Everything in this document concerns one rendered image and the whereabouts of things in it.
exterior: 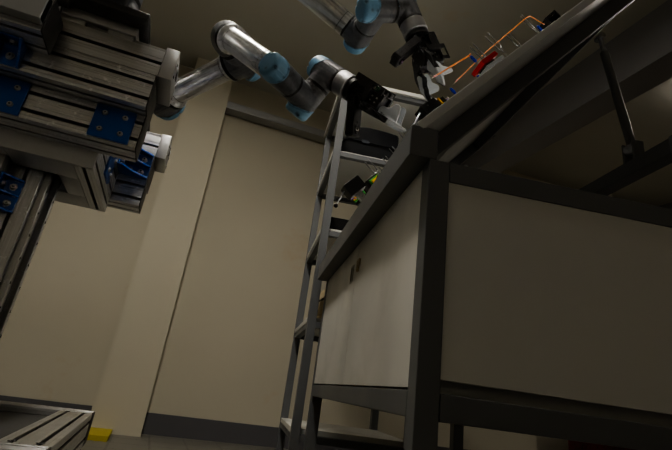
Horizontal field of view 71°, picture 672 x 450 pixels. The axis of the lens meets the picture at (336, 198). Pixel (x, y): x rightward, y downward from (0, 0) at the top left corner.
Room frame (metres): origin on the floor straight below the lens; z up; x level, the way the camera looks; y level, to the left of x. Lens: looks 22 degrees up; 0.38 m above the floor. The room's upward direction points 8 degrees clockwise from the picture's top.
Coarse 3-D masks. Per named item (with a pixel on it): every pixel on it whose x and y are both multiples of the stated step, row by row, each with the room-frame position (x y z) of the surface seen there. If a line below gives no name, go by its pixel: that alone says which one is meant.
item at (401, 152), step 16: (416, 128) 0.76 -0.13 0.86; (400, 144) 0.83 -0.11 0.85; (416, 144) 0.76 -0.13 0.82; (432, 144) 0.77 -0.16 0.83; (400, 160) 0.82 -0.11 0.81; (416, 160) 0.78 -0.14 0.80; (384, 176) 0.94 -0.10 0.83; (400, 176) 0.86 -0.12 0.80; (416, 176) 0.85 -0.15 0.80; (368, 192) 1.09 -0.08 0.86; (384, 192) 0.95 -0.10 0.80; (400, 192) 0.94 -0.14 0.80; (368, 208) 1.07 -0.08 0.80; (384, 208) 1.04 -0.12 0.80; (352, 224) 1.26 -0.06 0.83; (368, 224) 1.17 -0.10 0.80; (336, 240) 1.53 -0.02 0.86; (352, 240) 1.33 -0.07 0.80; (336, 256) 1.53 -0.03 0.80; (320, 272) 1.85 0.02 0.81
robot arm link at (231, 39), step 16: (224, 32) 1.16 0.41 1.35; (240, 32) 1.14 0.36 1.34; (224, 48) 1.19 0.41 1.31; (240, 48) 1.11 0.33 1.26; (256, 48) 1.08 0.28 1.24; (256, 64) 1.07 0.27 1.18; (272, 64) 1.00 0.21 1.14; (288, 64) 1.02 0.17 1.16; (272, 80) 1.04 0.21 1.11; (288, 80) 1.05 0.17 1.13; (288, 96) 1.10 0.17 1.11
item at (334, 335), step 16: (352, 256) 1.43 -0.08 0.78; (336, 272) 1.71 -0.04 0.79; (352, 272) 1.41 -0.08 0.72; (336, 288) 1.66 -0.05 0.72; (352, 288) 1.37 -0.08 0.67; (336, 304) 1.61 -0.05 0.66; (336, 320) 1.57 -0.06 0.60; (336, 336) 1.53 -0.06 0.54; (320, 352) 1.84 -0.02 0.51; (336, 352) 1.50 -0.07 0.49; (320, 368) 1.78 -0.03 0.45; (336, 368) 1.47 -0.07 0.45; (336, 384) 1.44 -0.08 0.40
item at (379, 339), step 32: (416, 192) 0.83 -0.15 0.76; (384, 224) 1.06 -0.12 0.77; (416, 224) 0.82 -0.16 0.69; (384, 256) 1.03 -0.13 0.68; (416, 256) 0.81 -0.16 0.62; (384, 288) 1.01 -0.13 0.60; (352, 320) 1.31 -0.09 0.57; (384, 320) 0.98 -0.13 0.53; (352, 352) 1.26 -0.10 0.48; (384, 352) 0.96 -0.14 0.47; (352, 384) 1.22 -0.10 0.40; (384, 384) 0.94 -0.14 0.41
